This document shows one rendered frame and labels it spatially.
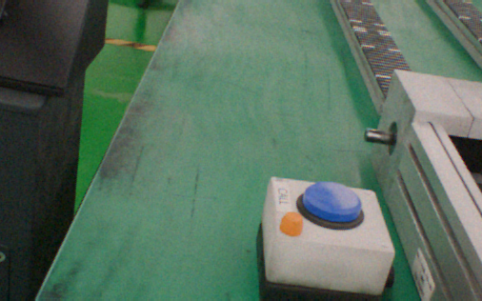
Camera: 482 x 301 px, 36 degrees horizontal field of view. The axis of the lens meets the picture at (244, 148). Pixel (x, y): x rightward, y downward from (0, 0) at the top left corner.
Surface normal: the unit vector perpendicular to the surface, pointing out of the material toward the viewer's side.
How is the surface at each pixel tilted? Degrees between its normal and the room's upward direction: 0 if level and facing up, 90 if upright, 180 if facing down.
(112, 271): 0
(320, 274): 90
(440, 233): 90
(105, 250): 0
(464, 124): 90
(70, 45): 44
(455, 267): 90
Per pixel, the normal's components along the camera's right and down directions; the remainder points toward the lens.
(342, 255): 0.02, 0.47
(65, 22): 0.06, -0.31
